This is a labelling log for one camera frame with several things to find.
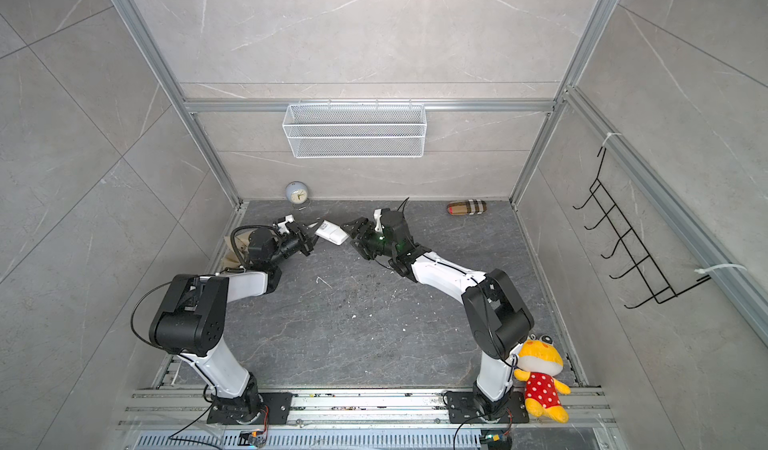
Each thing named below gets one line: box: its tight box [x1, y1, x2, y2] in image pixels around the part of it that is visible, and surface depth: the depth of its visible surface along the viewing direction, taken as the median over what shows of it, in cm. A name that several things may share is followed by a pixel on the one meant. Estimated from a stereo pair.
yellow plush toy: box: [513, 334, 571, 423], surface depth 73 cm
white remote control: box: [315, 220, 349, 246], surface depth 85 cm
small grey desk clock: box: [285, 180, 310, 211], surface depth 117 cm
